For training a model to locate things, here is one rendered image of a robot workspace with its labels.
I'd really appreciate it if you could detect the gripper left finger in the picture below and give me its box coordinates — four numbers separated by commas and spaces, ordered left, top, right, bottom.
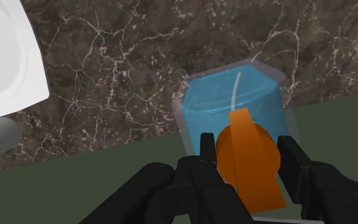
79, 132, 254, 224

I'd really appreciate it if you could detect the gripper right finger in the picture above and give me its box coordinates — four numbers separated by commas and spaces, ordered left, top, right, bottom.
277, 135, 358, 224

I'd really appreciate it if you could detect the blue soap dispenser orange pump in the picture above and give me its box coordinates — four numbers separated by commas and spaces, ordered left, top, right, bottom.
172, 59, 298, 216

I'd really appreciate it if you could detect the white sink basin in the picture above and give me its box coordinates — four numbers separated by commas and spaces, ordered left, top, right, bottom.
0, 0, 50, 122

